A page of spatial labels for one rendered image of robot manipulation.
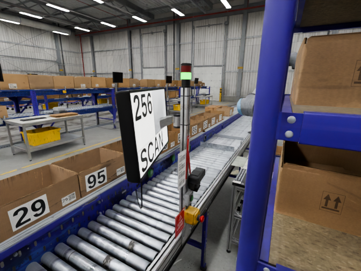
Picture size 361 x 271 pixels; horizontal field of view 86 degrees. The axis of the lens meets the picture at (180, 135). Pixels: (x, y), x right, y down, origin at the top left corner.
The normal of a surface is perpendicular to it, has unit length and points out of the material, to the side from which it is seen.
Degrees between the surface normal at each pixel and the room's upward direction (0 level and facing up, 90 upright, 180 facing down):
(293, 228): 0
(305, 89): 90
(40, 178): 90
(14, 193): 89
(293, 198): 91
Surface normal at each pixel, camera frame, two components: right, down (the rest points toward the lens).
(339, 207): -0.49, 0.24
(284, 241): 0.01, -0.97
